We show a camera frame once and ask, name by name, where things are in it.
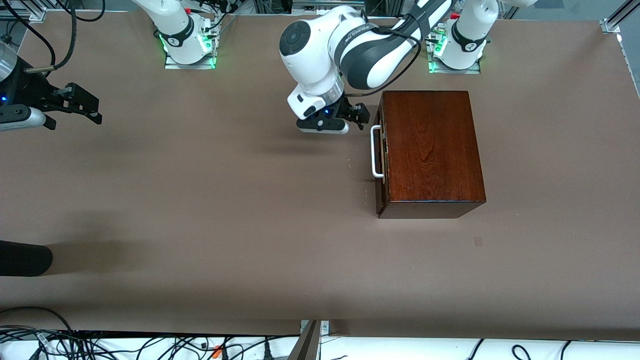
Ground wooden drawer with white handle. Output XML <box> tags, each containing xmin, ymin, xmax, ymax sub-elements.
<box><xmin>370</xmin><ymin>102</ymin><xmax>390</xmax><ymax>201</ymax></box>

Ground tangled black cables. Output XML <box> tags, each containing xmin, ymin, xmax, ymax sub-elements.
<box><xmin>0</xmin><ymin>325</ymin><xmax>301</xmax><ymax>360</ymax></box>

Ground dark brown wooden cabinet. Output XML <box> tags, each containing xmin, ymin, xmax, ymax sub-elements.
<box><xmin>375</xmin><ymin>90</ymin><xmax>487</xmax><ymax>219</ymax></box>

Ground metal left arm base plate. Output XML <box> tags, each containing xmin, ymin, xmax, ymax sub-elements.
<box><xmin>427</xmin><ymin>27</ymin><xmax>482</xmax><ymax>75</ymax></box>

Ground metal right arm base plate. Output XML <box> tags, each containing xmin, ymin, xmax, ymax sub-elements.
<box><xmin>164</xmin><ymin>14</ymin><xmax>218</xmax><ymax>70</ymax></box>

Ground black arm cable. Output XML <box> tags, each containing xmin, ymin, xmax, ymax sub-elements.
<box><xmin>0</xmin><ymin>0</ymin><xmax>77</xmax><ymax>75</ymax></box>
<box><xmin>345</xmin><ymin>14</ymin><xmax>423</xmax><ymax>97</ymax></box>

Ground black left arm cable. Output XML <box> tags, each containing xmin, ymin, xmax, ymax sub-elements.
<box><xmin>345</xmin><ymin>14</ymin><xmax>423</xmax><ymax>97</ymax></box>

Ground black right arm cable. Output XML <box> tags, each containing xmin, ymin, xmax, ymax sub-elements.
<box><xmin>0</xmin><ymin>0</ymin><xmax>77</xmax><ymax>75</ymax></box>

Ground aluminium frame bracket with bar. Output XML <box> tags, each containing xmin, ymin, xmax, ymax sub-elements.
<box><xmin>287</xmin><ymin>320</ymin><xmax>331</xmax><ymax>360</ymax></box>

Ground black looped cable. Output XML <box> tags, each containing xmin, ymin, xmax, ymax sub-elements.
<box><xmin>0</xmin><ymin>306</ymin><xmax>76</xmax><ymax>335</ymax></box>

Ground black cylindrical object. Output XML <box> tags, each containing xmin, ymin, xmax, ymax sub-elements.
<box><xmin>0</xmin><ymin>240</ymin><xmax>54</xmax><ymax>277</ymax></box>

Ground aluminium frame profile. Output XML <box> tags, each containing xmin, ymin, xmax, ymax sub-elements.
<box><xmin>0</xmin><ymin>7</ymin><xmax>47</xmax><ymax>23</ymax></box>

